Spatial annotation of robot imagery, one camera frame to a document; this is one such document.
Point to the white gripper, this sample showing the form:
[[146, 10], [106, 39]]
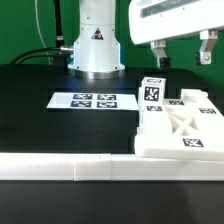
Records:
[[160, 20]]

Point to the white U-shaped fence frame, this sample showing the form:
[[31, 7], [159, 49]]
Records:
[[104, 167]]

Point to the white chair back frame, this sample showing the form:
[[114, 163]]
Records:
[[190, 127]]

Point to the white tagged cube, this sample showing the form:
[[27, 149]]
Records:
[[151, 91]]

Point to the white marker base sheet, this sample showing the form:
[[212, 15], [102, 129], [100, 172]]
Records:
[[98, 101]]

